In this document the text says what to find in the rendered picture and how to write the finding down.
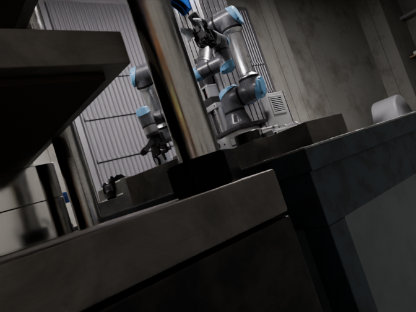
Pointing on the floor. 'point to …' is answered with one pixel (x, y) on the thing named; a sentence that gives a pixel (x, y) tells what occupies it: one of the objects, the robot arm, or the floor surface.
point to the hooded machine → (390, 109)
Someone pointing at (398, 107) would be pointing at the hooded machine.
